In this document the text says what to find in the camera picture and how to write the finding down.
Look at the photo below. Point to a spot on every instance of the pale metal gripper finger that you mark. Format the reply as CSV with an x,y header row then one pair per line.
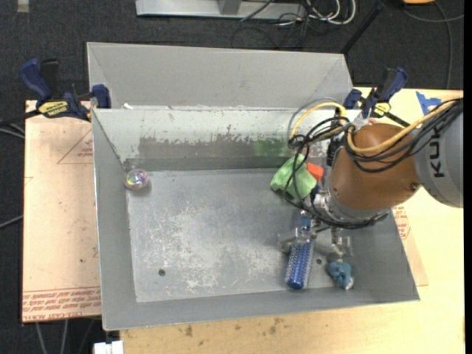
x,y
295,241
340,245

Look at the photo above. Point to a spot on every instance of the blue-grey soft toy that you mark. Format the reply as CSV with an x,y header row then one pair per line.
x,y
341,273

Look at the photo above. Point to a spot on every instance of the green cloth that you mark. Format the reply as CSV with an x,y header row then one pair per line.
x,y
291,181

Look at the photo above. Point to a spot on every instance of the orange-red block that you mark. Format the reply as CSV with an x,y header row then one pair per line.
x,y
315,170

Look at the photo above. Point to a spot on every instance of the grey metal bin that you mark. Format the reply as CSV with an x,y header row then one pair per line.
x,y
206,219

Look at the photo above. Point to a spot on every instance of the clear iridescent ball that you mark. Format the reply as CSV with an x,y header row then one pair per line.
x,y
136,179

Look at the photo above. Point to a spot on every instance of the brown cardboard board red print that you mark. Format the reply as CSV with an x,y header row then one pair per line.
x,y
59,216

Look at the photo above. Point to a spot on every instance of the black cylinder on white bracket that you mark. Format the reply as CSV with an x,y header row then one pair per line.
x,y
330,152

